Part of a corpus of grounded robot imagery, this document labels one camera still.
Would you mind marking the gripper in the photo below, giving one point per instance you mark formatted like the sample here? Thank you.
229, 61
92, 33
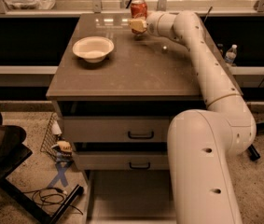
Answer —
152, 23

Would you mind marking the red coke can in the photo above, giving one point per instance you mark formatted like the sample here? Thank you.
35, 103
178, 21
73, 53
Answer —
139, 9

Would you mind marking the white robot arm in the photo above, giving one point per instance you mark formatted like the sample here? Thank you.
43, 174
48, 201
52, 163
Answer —
199, 141

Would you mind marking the grey drawer cabinet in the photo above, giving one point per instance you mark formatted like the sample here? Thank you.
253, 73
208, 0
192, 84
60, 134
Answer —
144, 76

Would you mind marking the grey top drawer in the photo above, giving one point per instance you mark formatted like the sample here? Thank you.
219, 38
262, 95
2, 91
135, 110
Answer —
115, 129

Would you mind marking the grey middle drawer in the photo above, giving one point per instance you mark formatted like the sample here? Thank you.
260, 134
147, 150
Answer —
121, 160

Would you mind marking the grey open bottom drawer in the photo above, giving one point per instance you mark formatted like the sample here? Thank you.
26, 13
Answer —
130, 197

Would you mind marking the white paper bowl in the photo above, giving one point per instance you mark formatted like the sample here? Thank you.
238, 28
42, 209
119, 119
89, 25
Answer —
93, 49

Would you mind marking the clear water bottle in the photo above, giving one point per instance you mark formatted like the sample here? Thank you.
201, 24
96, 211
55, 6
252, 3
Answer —
231, 55

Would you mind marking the blue tape cross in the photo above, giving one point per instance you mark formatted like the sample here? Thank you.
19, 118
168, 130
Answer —
60, 176

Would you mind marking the black stand leg right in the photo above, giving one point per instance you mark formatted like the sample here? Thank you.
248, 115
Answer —
254, 155

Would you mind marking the black table left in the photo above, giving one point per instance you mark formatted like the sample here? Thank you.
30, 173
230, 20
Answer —
34, 174

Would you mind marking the wire mesh basket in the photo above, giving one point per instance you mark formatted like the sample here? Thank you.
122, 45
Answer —
49, 140

